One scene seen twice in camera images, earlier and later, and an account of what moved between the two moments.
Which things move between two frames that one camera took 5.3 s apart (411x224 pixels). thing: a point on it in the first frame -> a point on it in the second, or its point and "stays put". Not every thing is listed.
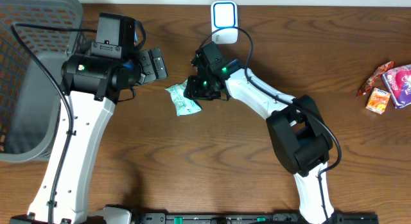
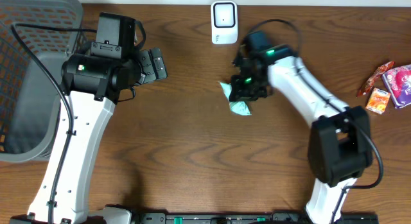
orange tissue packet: x=378 y=101 stays put
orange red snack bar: x=374 y=76 stays put
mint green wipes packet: x=183 y=105 -> x=239 y=108
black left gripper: x=141 y=67 stays put
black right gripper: x=196 y=88 -> x=245 y=90
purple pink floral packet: x=398 y=81 stays put
